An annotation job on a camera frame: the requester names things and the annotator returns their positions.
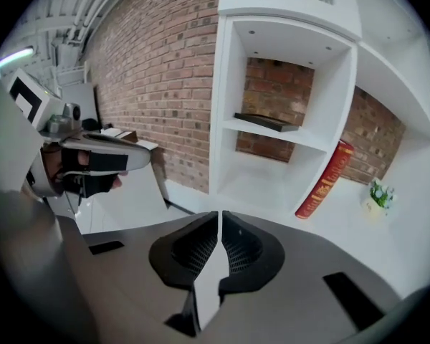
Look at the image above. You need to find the dark picture frame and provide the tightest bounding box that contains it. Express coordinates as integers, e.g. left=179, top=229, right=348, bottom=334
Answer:
left=234, top=112, right=300, bottom=133

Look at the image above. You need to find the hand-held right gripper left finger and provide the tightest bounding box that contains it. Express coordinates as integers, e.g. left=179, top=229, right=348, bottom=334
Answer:
left=148, top=210, right=219, bottom=289

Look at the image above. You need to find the white pot with flowers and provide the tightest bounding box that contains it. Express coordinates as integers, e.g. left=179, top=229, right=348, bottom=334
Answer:
left=361, top=178, right=397, bottom=216

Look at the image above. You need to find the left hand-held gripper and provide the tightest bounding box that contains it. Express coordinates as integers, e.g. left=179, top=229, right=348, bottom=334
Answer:
left=9, top=67, right=153, bottom=216

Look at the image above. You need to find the red hardcover book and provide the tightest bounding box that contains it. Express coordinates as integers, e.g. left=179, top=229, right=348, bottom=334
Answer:
left=295, top=140, right=355, bottom=220

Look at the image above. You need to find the white desk with shelving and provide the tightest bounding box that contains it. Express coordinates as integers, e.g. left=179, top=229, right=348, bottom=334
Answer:
left=200, top=177, right=430, bottom=300

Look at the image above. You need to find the white hutch shelving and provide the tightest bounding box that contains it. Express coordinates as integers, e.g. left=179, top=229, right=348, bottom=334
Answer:
left=217, top=0, right=430, bottom=143

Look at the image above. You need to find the white side table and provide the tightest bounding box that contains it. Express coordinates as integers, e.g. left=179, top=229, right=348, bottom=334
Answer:
left=82, top=127, right=171, bottom=211

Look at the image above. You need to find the dark brown open box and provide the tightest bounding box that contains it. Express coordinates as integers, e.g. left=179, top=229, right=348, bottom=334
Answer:
left=116, top=130, right=139, bottom=143

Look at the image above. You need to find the person's left hand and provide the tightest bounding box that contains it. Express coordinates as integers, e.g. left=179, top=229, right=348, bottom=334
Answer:
left=41, top=148, right=123, bottom=199

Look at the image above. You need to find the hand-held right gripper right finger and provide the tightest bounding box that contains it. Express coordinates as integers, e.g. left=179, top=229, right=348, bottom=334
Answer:
left=218, top=209, right=286, bottom=295

